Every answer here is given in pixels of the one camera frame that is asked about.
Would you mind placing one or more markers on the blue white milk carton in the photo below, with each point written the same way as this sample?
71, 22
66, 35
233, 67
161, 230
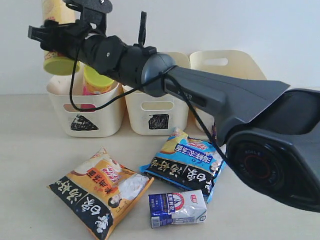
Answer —
177, 208

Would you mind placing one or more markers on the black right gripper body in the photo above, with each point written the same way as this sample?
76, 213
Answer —
63, 38

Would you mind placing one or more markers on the pink chips can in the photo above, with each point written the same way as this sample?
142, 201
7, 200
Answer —
95, 83

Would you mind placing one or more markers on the purple drink carton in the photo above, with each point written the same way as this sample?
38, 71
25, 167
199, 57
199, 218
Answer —
214, 132

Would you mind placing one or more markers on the orange instant noodle bag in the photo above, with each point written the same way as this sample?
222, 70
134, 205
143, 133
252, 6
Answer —
101, 192

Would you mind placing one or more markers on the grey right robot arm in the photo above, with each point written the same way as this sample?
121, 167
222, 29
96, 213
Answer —
271, 131

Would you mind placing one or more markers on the cream bin with circle mark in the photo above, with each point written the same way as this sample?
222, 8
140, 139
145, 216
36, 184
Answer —
232, 63

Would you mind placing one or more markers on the blue instant noodle bag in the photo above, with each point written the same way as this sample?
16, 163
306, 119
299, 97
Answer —
187, 163

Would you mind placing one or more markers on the cream bin with square mark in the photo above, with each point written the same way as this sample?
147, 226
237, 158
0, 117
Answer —
156, 116

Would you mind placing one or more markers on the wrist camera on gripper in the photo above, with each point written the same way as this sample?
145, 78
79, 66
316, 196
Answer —
92, 11

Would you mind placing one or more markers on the cream bin with triangle mark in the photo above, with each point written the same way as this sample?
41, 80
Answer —
93, 124

